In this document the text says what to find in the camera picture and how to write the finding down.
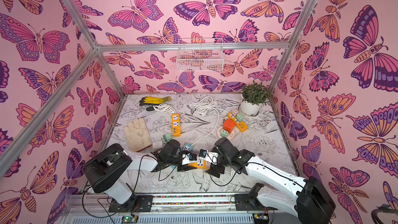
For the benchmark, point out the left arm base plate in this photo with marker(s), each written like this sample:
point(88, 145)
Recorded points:
point(137, 203)

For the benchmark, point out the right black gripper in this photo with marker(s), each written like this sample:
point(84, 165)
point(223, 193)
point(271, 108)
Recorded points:
point(213, 166)

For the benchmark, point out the beige cotton glove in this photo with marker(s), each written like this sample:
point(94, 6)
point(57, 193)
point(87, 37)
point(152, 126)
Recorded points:
point(137, 135)

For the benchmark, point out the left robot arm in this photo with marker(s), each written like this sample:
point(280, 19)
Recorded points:
point(104, 171)

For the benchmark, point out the aluminium frame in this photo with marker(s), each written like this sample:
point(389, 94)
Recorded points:
point(23, 138)

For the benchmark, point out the potted green plant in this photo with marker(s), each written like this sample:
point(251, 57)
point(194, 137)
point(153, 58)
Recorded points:
point(253, 96)

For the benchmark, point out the pink charger on right strip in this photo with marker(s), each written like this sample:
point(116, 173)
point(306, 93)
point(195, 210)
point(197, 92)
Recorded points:
point(235, 112)

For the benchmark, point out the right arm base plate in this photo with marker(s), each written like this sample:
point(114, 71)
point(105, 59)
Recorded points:
point(246, 202)

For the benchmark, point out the orange cube socket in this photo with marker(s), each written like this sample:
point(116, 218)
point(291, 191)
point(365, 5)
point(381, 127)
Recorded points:
point(228, 125)

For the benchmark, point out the white wire basket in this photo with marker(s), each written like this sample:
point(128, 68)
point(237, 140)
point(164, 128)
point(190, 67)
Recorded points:
point(202, 54)

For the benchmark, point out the blue power strip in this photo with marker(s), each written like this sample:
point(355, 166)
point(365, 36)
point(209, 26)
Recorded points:
point(187, 148)

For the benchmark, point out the yellow black work glove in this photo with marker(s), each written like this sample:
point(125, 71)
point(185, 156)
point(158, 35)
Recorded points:
point(149, 100)

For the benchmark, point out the white charger plug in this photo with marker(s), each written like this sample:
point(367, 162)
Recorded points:
point(157, 145)

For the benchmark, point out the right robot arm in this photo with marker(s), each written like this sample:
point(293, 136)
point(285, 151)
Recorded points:
point(306, 199)

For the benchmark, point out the green usb charger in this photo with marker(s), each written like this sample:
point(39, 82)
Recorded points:
point(167, 137)

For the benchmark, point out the yellow power strip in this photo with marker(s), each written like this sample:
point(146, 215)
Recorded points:
point(200, 164)
point(176, 126)
point(240, 125)

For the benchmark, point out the round beige power strip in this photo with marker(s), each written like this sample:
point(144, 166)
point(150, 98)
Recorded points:
point(235, 133)

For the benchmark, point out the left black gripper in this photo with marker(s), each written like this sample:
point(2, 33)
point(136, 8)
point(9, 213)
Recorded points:
point(183, 168)

